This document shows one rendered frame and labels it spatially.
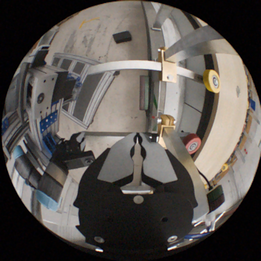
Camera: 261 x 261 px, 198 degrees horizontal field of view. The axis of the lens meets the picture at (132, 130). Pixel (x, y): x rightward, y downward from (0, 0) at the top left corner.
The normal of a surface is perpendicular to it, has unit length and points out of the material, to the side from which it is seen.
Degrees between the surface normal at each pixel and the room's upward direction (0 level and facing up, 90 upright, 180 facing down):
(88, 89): 0
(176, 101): 0
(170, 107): 0
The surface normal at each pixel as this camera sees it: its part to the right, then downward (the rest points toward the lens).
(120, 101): -0.03, 0.52
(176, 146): 0.00, -0.85
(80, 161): 0.45, 0.49
